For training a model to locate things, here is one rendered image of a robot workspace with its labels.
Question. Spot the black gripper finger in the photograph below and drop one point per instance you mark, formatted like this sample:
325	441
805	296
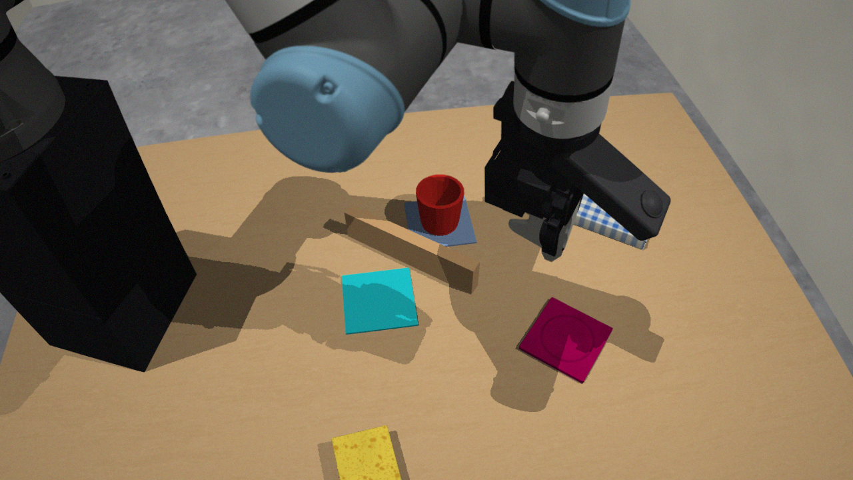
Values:
548	233
570	224

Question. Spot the blue and white checkered towel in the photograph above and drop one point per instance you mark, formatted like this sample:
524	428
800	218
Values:
590	216

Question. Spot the yellow sponge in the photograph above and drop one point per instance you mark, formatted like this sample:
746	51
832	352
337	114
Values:
366	455

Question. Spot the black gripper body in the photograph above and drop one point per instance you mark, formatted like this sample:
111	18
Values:
518	178

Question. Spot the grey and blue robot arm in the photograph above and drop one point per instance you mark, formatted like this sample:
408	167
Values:
340	74

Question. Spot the dark red cup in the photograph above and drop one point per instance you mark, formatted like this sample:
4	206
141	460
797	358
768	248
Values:
440	190

